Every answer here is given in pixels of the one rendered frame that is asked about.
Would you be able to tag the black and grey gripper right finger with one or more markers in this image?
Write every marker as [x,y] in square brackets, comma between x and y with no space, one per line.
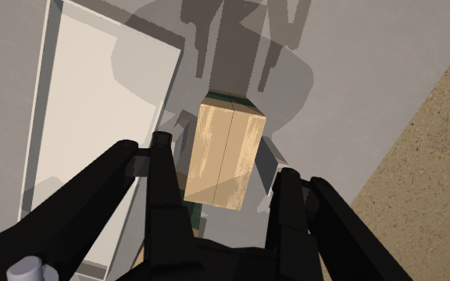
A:
[348,248]

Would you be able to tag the white shallow tray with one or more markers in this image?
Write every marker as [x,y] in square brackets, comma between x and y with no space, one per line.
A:
[98,82]

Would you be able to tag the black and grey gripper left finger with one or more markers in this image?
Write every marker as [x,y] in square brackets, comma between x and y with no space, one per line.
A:
[50,242]

